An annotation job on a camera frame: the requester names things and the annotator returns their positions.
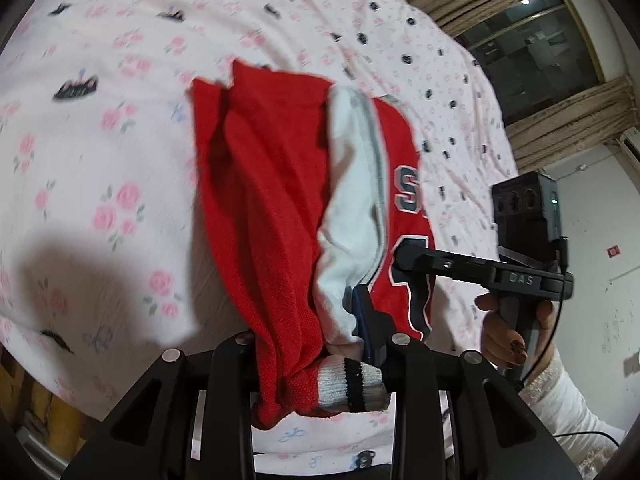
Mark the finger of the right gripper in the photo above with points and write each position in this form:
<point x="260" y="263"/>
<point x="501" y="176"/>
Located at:
<point x="413" y="262"/>

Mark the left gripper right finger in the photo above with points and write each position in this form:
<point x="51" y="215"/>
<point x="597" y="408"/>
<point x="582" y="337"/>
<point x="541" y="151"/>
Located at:
<point x="456" y="417"/>

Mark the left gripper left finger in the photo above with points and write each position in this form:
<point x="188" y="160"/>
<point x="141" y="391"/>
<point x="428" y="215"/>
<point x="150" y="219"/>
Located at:
<point x="186" y="417"/>

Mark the red and white jersey shirt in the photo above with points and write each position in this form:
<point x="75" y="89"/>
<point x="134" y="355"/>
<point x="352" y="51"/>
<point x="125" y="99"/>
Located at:
<point x="307" y="188"/>

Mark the person's right forearm sleeve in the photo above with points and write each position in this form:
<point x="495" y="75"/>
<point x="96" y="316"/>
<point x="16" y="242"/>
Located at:
<point x="560" y="406"/>

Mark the person's right hand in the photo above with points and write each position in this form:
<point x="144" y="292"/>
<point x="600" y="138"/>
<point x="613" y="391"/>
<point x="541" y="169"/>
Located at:
<point x="505" y="348"/>

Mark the dark wooden headboard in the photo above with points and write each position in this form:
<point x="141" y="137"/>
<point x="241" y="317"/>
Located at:
<point x="49" y="430"/>

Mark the white air conditioner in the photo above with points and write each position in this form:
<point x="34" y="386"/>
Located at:
<point x="629" y="142"/>

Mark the right brown curtain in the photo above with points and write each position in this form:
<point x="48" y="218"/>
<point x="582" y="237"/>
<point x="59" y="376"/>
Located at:
<point x="581" y="122"/>

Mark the pink cat-print bed quilt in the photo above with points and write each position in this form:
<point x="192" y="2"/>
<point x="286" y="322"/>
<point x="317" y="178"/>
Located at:
<point x="104" y="262"/>

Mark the red wall sticker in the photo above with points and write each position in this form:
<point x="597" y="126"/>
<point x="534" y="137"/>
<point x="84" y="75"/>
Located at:
<point x="613" y="251"/>

